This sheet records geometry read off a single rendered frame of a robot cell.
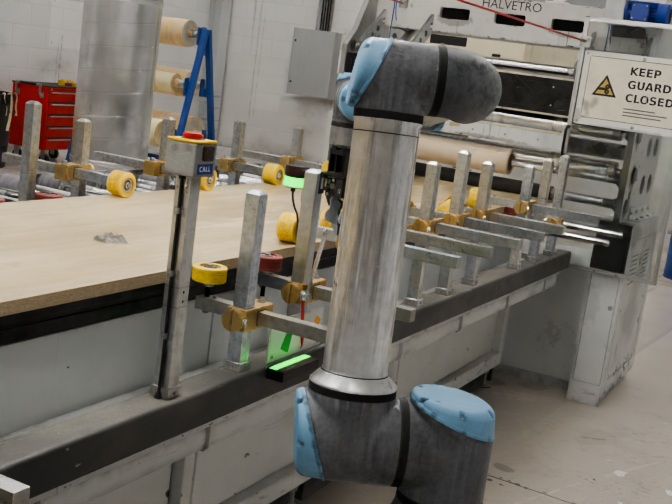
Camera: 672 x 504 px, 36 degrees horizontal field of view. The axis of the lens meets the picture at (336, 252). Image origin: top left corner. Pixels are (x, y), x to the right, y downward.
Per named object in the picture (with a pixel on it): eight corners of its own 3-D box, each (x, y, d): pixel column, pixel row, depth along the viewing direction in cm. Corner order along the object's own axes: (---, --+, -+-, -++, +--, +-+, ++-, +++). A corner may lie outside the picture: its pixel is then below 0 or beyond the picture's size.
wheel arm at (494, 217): (564, 234, 350) (566, 226, 349) (562, 235, 347) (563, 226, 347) (465, 215, 366) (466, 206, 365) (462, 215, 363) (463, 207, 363)
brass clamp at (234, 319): (273, 325, 235) (276, 303, 234) (241, 335, 223) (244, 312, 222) (250, 319, 237) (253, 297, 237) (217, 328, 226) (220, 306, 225)
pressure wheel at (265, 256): (283, 298, 261) (289, 254, 259) (267, 303, 254) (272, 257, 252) (257, 291, 264) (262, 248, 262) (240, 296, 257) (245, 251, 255)
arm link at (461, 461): (492, 515, 171) (509, 415, 168) (391, 505, 169) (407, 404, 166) (474, 477, 186) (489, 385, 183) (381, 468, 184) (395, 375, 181)
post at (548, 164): (535, 272, 430) (554, 159, 421) (532, 273, 427) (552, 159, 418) (527, 271, 431) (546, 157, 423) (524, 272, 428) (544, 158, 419)
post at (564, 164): (552, 263, 451) (571, 155, 443) (550, 264, 448) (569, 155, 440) (544, 262, 453) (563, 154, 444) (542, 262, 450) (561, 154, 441)
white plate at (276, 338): (320, 344, 260) (326, 305, 258) (267, 364, 237) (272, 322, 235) (318, 343, 260) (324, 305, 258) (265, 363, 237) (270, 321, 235)
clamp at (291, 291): (324, 298, 257) (327, 279, 256) (297, 306, 245) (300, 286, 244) (305, 293, 259) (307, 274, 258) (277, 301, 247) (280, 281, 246)
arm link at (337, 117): (339, 71, 230) (336, 70, 240) (331, 126, 233) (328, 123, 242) (380, 76, 231) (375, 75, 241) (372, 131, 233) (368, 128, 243)
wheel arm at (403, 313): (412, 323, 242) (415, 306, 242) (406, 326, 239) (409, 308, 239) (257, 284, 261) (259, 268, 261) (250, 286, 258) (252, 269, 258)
